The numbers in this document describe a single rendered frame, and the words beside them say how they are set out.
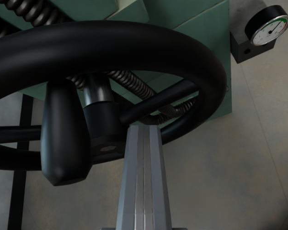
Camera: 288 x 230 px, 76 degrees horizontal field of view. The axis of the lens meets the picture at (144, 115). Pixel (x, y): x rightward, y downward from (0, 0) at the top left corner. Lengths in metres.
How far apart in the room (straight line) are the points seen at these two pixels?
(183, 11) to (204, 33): 0.08
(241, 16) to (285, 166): 0.70
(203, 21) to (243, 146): 0.71
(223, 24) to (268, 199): 0.77
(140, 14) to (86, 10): 0.05
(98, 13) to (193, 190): 0.92
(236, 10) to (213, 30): 0.08
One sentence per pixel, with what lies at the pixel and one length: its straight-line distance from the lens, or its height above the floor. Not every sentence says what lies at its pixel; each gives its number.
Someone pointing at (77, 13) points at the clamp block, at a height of 0.89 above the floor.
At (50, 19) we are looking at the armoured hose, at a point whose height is 0.91.
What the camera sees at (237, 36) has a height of 0.62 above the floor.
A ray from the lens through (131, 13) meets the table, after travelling 0.21.
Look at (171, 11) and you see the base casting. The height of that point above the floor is 0.75.
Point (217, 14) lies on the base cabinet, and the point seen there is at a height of 0.69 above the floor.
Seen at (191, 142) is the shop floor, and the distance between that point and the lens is 1.01.
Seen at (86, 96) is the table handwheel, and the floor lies 0.83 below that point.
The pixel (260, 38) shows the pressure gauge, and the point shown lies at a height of 0.65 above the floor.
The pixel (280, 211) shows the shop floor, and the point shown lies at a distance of 1.01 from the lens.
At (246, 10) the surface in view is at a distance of 0.49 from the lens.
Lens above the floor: 0.99
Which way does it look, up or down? 60 degrees down
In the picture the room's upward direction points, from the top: 59 degrees counter-clockwise
